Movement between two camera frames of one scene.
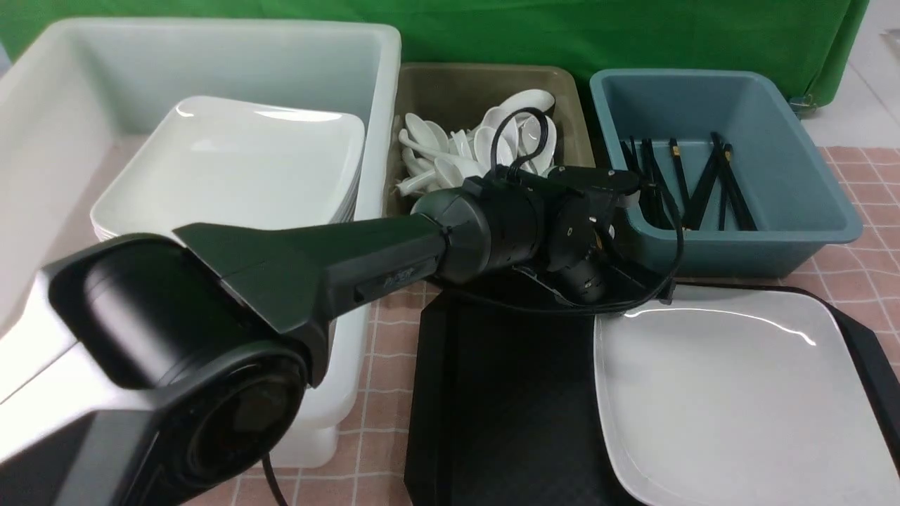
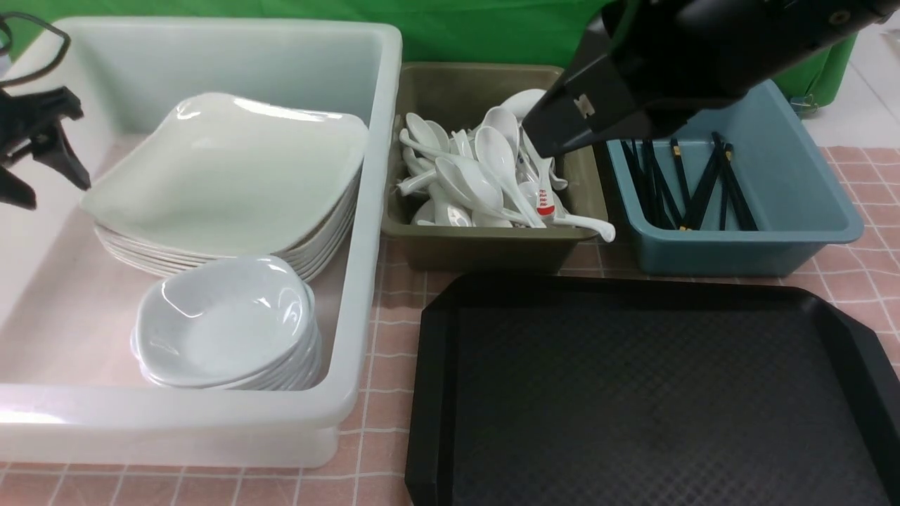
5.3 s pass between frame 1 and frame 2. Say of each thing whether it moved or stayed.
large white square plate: moved
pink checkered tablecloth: stayed
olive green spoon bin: stayed
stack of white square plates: stayed
